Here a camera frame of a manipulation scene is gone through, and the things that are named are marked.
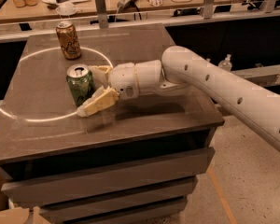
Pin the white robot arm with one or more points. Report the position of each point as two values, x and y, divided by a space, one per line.
178 68

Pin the orange soda can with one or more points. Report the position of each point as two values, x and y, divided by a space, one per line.
67 36

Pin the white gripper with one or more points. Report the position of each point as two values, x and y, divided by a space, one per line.
122 77

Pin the grey drawer cabinet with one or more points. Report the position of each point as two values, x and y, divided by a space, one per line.
136 160

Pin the metal post bracket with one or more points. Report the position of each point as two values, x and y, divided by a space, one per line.
101 13

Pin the metal frame post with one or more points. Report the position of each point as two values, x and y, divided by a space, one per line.
207 9

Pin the green soda can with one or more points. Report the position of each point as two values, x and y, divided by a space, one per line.
80 81

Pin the cardboard box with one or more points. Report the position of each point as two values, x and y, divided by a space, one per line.
18 215

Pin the white cup with saucer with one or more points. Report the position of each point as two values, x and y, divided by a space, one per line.
66 9

